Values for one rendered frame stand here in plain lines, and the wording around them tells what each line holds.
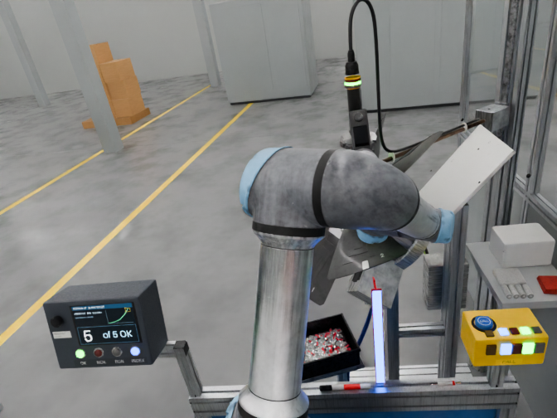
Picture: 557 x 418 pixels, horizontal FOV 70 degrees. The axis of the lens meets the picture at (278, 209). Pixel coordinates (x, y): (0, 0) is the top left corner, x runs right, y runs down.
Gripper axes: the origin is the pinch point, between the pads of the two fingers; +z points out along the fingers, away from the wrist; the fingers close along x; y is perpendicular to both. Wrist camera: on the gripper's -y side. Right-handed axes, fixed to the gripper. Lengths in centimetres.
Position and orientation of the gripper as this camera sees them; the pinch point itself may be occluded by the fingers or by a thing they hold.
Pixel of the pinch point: (355, 130)
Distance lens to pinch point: 120.8
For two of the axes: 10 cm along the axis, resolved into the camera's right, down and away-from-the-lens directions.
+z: 0.7, -4.8, 8.7
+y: 1.5, 8.7, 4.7
